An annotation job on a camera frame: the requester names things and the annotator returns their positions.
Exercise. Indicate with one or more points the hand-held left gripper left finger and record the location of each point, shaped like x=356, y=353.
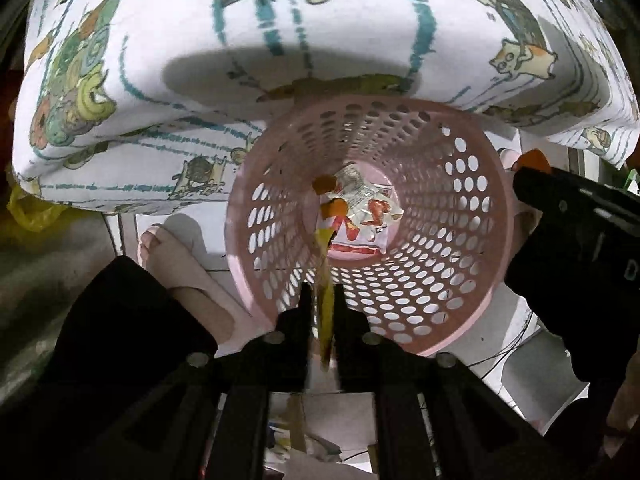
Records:
x=240, y=385

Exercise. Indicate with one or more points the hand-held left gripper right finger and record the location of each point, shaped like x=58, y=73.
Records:
x=400, y=385

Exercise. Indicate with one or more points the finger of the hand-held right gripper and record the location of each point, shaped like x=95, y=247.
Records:
x=537, y=187

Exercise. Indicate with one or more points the yellow wrapper strip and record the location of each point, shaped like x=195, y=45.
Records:
x=326, y=300

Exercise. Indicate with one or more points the pink plastic basket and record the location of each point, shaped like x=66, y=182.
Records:
x=440, y=260

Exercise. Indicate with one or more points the red white wrapper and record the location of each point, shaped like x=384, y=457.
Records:
x=352, y=244

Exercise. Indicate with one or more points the torn printed wrapper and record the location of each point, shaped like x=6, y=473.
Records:
x=365, y=200

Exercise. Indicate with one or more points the person's right hand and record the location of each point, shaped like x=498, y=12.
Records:
x=625, y=400

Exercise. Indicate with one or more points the person's bare foot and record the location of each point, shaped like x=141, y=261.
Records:
x=180, y=270
x=507, y=157

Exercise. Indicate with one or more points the person's black trouser leg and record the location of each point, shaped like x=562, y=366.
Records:
x=125, y=335

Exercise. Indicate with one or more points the yellow plastic bag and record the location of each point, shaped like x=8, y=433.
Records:
x=30, y=210

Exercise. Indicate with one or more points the cat printed cloth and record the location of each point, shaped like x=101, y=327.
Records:
x=300, y=10

